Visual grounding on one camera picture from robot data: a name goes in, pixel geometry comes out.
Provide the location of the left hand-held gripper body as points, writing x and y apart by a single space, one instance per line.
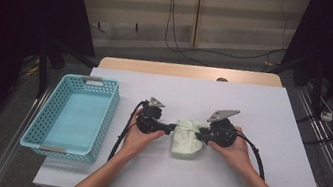
148 122

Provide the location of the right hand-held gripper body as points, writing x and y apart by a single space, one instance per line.
223 134

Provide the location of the light green baby shirt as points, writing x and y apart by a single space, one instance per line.
187 144

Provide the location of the blue plastic basket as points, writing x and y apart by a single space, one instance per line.
67 108

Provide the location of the person's left hand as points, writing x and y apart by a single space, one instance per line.
136 142

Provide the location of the person's right hand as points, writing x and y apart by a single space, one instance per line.
237 155

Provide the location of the white table cover sheet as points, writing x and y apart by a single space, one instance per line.
190 185

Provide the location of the dark round table grommet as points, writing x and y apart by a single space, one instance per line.
222 80

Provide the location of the wooden table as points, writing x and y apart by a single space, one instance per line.
175 69

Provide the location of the black metal stand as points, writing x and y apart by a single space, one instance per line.
317 90
43 70

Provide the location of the white power plug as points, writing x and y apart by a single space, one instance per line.
326 116

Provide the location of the small black wall hook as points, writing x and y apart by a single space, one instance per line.
136 27
98 25

